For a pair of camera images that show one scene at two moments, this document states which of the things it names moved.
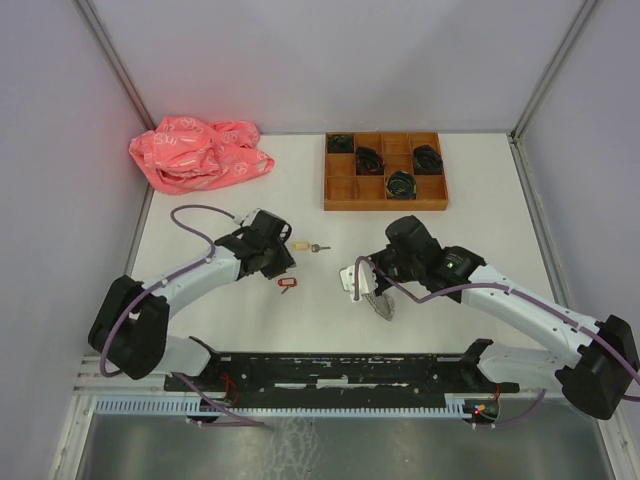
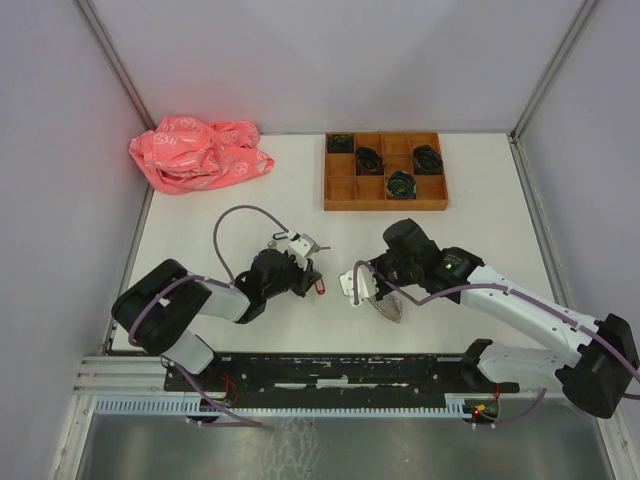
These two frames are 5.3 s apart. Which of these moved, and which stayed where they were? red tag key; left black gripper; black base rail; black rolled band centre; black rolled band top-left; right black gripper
Moved: left black gripper; red tag key
Stayed: black rolled band centre; right black gripper; black base rail; black rolled band top-left
